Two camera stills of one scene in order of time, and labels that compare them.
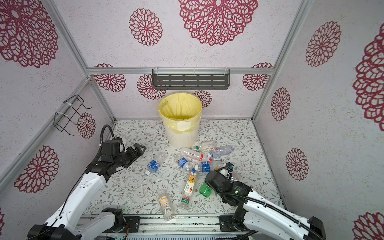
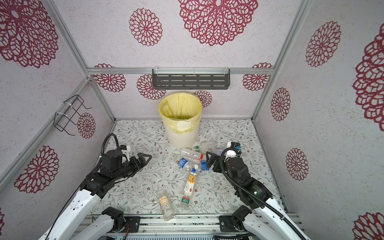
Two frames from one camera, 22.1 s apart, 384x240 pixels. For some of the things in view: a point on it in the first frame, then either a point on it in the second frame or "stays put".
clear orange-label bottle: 166,205 stays put
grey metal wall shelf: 191,78 stays put
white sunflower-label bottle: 189,187 stays put
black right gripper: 207,183 -> 214,158
